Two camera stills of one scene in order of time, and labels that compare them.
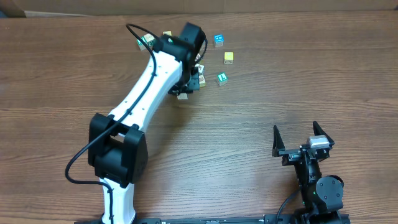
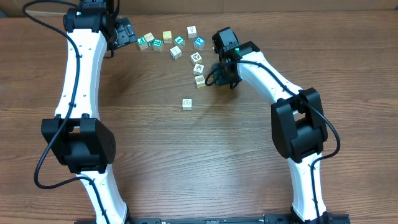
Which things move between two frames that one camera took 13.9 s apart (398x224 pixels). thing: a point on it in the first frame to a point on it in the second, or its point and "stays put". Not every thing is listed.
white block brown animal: x=197 y=57 stays put
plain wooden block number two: x=149 y=40 stays put
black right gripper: x=291 y=155 to x=221 y=80
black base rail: x=277 y=219 stays put
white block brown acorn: x=200 y=68 stays put
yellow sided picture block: x=202 y=81 stays put
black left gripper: x=193 y=82 to x=125 y=32
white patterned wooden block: x=183 y=96 to x=187 y=104
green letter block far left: x=142 y=46 stays put
